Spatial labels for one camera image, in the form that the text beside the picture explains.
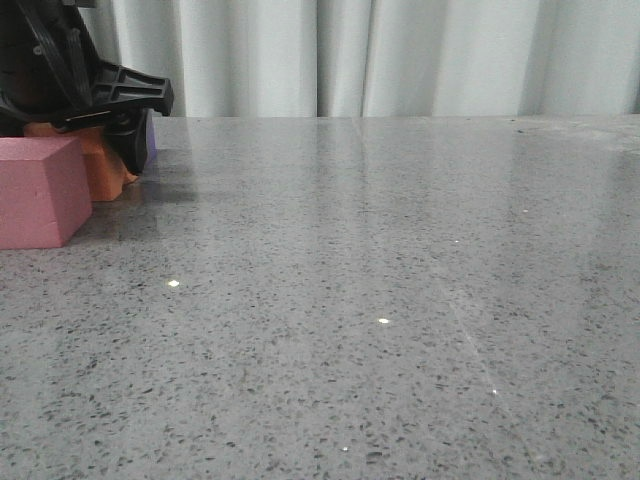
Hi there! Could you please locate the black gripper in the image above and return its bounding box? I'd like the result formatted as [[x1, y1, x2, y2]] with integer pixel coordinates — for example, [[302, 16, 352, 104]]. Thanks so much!
[[1, 1, 173, 175]]

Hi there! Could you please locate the orange foam cube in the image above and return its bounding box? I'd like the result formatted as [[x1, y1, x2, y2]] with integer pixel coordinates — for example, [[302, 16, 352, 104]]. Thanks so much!
[[23, 123, 138, 202]]

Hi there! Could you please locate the purple foam block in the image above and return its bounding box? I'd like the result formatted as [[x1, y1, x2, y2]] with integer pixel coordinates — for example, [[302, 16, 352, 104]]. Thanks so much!
[[145, 110, 157, 162]]

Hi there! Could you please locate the pink foam block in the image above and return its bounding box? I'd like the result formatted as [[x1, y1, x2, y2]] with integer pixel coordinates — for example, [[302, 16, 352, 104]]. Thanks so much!
[[1, 137, 92, 250]]

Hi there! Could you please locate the white curtain backdrop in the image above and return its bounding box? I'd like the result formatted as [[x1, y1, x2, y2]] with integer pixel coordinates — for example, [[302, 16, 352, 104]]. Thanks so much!
[[82, 1, 639, 117]]

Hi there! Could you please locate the black ribbed cable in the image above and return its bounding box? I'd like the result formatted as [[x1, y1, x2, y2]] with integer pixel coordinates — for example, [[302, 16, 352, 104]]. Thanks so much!
[[18, 0, 94, 111]]

